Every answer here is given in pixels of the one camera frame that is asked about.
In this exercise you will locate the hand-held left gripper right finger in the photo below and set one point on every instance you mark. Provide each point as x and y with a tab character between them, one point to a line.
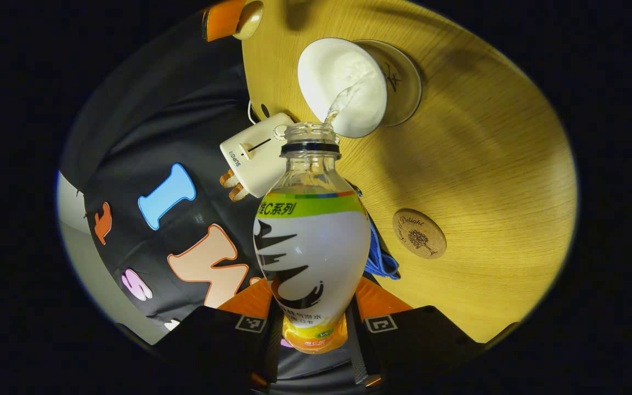
420	340

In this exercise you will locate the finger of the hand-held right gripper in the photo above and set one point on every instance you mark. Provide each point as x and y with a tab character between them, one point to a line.
220	19

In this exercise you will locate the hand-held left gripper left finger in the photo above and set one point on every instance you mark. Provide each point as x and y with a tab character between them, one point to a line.
212	340

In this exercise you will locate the round cork coaster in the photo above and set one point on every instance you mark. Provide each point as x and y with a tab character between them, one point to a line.
419	233

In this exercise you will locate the white teacup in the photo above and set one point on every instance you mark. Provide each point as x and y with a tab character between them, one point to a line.
332	71

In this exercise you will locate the clear water bottle white label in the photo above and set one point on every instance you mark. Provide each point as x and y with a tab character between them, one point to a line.
313	247

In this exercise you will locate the teacup saucer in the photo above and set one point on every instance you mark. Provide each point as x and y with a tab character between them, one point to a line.
406	82

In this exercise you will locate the blue towel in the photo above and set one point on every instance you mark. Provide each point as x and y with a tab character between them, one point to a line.
382	260

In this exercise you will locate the black table grommet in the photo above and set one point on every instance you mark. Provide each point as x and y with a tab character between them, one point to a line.
265	111

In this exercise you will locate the black backdrop cloth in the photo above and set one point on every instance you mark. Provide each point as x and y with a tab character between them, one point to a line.
157	120

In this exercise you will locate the cream toaster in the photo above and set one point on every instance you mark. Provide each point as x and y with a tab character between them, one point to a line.
255	159

